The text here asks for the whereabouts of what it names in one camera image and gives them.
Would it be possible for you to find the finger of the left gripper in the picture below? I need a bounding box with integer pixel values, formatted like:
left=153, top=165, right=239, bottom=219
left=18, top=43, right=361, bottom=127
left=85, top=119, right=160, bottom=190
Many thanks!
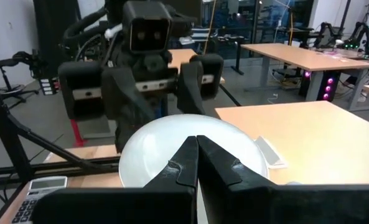
left=177, top=60, right=207, bottom=116
left=101, top=66, right=156, bottom=141

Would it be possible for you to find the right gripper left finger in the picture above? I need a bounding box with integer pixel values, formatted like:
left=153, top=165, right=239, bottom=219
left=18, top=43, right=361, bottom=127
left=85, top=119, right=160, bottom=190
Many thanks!
left=31, top=135, right=199, bottom=224

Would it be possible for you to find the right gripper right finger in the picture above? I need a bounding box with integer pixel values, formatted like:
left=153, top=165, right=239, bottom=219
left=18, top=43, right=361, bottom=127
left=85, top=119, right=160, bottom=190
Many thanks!
left=197, top=135, right=369, bottom=224

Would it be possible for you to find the white reflector lightbulb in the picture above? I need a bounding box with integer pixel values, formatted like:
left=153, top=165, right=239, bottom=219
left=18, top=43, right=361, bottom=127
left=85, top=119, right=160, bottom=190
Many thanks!
left=118, top=113, right=269, bottom=224

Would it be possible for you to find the black labelled power strip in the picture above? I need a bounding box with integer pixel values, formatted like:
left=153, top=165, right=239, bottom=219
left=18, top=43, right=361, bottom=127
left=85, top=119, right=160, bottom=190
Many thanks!
left=39, top=77, right=61, bottom=96

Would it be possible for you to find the beige background desk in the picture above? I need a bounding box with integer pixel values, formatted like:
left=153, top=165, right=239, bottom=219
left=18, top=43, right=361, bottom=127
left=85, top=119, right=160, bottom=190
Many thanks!
left=167, top=48, right=226, bottom=85

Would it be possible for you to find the red stand leg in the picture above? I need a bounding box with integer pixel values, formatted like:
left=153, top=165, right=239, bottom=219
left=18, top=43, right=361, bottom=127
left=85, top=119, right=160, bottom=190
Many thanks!
left=70, top=119, right=88, bottom=148

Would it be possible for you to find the silver smartphone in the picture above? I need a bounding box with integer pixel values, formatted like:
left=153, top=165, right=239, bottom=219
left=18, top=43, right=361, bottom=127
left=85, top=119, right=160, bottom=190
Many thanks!
left=253, top=134, right=287, bottom=170

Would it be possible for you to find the black office chair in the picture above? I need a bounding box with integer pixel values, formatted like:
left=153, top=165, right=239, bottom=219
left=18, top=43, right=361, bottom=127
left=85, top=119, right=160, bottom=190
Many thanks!
left=0, top=50, right=39, bottom=104

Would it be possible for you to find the black room column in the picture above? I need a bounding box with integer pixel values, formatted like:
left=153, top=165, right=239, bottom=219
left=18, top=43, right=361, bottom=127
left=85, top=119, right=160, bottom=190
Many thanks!
left=32, top=0, right=80, bottom=79

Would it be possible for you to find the large beige desk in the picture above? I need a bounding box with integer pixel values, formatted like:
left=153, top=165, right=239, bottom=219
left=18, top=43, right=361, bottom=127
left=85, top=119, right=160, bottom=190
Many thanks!
left=214, top=100, right=369, bottom=187

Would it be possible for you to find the white desk calculator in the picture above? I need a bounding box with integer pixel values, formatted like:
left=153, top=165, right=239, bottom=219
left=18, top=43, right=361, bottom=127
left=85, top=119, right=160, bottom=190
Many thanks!
left=11, top=175, right=68, bottom=224

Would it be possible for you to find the long beige desk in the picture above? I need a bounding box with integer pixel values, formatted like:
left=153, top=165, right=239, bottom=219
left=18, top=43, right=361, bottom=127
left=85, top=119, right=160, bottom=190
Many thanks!
left=239, top=42, right=369, bottom=110

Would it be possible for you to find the black lit computer tower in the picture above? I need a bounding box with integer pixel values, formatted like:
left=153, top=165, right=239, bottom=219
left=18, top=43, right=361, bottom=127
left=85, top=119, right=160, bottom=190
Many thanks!
left=298, top=70, right=341, bottom=103

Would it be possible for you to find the yellow hanging cable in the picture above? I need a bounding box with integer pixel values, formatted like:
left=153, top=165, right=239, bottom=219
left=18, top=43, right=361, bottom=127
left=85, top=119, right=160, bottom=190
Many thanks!
left=202, top=0, right=218, bottom=56

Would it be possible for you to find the thin white floor cable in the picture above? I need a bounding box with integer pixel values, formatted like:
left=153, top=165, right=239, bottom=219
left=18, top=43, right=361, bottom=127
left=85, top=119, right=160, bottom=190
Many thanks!
left=266, top=92, right=281, bottom=106

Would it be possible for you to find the black aluminium table frame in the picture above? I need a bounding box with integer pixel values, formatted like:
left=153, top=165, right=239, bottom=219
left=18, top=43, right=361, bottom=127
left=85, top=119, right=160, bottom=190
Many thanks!
left=0, top=46, right=123, bottom=200

